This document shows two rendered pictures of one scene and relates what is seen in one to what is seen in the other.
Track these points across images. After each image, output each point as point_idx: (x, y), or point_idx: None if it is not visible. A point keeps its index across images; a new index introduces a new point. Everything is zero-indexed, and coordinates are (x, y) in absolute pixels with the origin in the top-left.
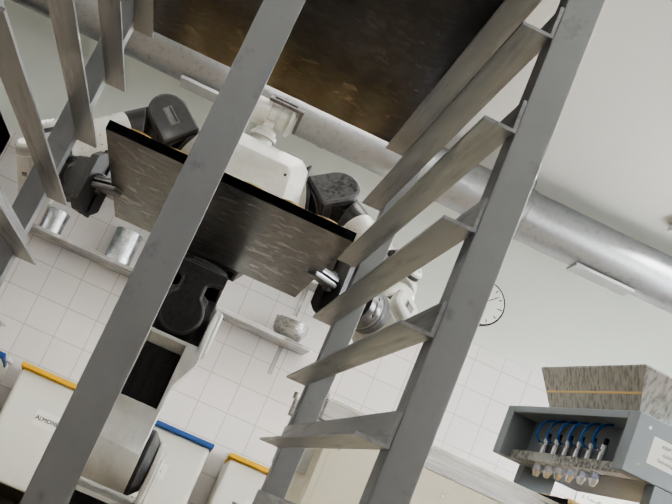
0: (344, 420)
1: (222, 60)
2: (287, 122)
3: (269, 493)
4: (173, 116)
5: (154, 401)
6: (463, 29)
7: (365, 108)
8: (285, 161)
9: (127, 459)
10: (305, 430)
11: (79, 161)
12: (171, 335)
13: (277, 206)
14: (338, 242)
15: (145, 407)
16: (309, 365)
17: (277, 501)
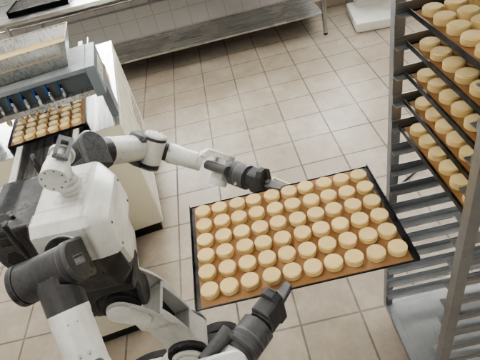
0: None
1: (445, 184)
2: (71, 156)
3: (420, 230)
4: (79, 256)
5: (171, 313)
6: None
7: None
8: (108, 175)
9: (206, 326)
10: (442, 211)
11: (271, 315)
12: (160, 295)
13: (380, 191)
14: None
15: (190, 315)
16: (446, 201)
17: (443, 225)
